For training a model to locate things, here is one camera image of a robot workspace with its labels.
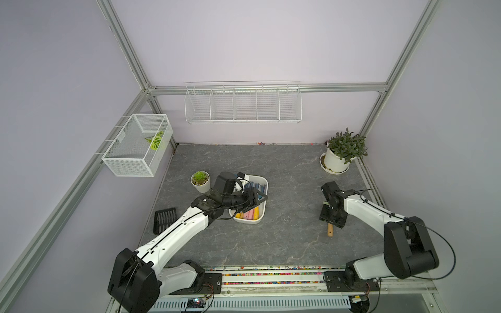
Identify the white vented cable duct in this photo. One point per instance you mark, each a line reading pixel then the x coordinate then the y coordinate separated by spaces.
pixel 252 304

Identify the white mesh wall basket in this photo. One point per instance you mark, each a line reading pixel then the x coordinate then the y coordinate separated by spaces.
pixel 129 154

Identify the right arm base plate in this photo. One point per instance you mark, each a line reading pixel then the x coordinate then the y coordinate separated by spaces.
pixel 348 281

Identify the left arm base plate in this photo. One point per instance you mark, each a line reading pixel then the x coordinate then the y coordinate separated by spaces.
pixel 208 283

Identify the aluminium frame rails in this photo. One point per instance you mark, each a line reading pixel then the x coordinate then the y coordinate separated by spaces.
pixel 27 263

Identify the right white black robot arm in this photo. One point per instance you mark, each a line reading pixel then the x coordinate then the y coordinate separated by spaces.
pixel 408 249

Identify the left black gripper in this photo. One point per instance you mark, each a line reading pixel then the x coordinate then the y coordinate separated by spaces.
pixel 252 201

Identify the small potted plant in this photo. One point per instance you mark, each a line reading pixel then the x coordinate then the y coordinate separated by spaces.
pixel 201 181

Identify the white wire wall shelf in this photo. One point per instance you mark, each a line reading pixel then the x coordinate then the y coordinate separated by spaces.
pixel 243 102

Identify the green leaf in basket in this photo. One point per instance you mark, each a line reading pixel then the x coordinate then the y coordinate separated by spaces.
pixel 155 141

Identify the black plastic spatula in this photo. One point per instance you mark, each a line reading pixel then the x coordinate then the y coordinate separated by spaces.
pixel 163 219

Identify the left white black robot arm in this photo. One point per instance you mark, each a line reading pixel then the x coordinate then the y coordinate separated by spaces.
pixel 140 277

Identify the white storage box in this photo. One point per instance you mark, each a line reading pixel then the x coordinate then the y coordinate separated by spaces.
pixel 238 217

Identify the purple rake pink handle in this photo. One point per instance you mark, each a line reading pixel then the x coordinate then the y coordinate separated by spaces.
pixel 249 215
pixel 261 190

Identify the large potted plant white pot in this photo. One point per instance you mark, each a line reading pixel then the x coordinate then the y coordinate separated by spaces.
pixel 342 150

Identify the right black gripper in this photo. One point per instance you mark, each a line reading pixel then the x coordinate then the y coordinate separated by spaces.
pixel 338 223

